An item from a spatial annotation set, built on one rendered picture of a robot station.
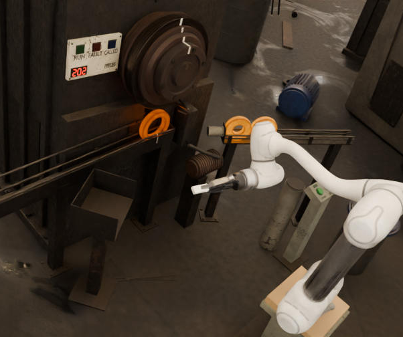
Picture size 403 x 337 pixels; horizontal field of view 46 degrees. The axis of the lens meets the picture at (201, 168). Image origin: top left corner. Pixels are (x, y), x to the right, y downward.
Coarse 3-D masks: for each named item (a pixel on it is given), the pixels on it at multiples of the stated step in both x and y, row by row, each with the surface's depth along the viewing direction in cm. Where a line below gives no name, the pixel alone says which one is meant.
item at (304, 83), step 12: (288, 84) 437; (300, 84) 428; (312, 84) 433; (288, 96) 423; (300, 96) 418; (312, 96) 430; (276, 108) 449; (288, 108) 429; (300, 108) 424; (312, 108) 459
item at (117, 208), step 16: (96, 176) 219; (112, 176) 217; (80, 192) 204; (96, 192) 221; (112, 192) 222; (128, 192) 221; (80, 208) 196; (96, 208) 214; (112, 208) 216; (128, 208) 218; (80, 224) 201; (96, 224) 199; (112, 224) 198; (96, 240) 224; (112, 240) 203; (96, 256) 230; (96, 272) 237; (80, 288) 250; (96, 288) 245; (112, 288) 254; (96, 304) 244
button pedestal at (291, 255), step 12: (312, 192) 260; (324, 192) 263; (312, 204) 271; (324, 204) 271; (312, 216) 274; (300, 228) 283; (312, 228) 284; (300, 240) 286; (276, 252) 302; (288, 252) 296; (300, 252) 298; (288, 264) 297; (300, 264) 299
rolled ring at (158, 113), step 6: (150, 114) 241; (156, 114) 241; (162, 114) 245; (168, 114) 248; (144, 120) 241; (150, 120) 241; (162, 120) 252; (168, 120) 251; (144, 126) 241; (162, 126) 253; (168, 126) 255; (144, 132) 243; (156, 132) 253
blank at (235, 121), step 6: (228, 120) 270; (234, 120) 268; (240, 120) 268; (246, 120) 269; (228, 126) 270; (234, 126) 270; (246, 126) 272; (228, 132) 272; (234, 132) 275; (240, 132) 275; (246, 132) 274
